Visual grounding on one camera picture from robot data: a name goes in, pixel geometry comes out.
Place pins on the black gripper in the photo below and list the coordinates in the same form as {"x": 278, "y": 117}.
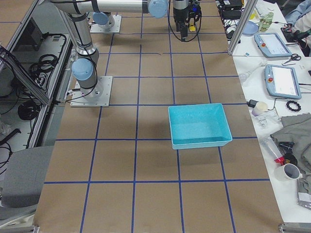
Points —
{"x": 179, "y": 15}

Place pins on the yellow toy beetle car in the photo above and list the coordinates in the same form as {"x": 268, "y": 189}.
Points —
{"x": 192, "y": 27}

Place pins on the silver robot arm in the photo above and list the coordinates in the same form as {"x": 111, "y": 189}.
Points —
{"x": 183, "y": 10}
{"x": 84, "y": 68}

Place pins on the light blue plate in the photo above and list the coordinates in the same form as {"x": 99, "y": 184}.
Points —
{"x": 250, "y": 29}

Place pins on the upper blue teach pendant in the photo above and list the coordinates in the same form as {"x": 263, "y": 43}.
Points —
{"x": 271, "y": 45}

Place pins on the blue teach pendant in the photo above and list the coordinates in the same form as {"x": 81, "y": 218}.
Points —
{"x": 271, "y": 45}
{"x": 282, "y": 82}

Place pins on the black scissors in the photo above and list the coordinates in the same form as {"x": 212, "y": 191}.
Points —
{"x": 294, "y": 57}

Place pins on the lower blue teach pendant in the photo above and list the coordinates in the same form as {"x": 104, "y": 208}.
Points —
{"x": 282, "y": 82}

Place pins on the turquoise plastic bin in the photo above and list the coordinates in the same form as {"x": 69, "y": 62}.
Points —
{"x": 198, "y": 126}

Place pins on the cream paper cup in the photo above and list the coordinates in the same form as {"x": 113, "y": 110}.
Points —
{"x": 260, "y": 108}

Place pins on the grey cloth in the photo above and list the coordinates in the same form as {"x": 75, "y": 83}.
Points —
{"x": 297, "y": 129}

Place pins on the white mug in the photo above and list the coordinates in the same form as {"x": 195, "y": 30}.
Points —
{"x": 287, "y": 172}

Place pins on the grey chair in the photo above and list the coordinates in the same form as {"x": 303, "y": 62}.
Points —
{"x": 23, "y": 183}

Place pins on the aluminium frame post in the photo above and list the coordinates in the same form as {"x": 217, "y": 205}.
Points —
{"x": 250, "y": 5}

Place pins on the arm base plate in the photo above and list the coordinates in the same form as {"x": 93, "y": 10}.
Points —
{"x": 100, "y": 96}
{"x": 112, "y": 28}

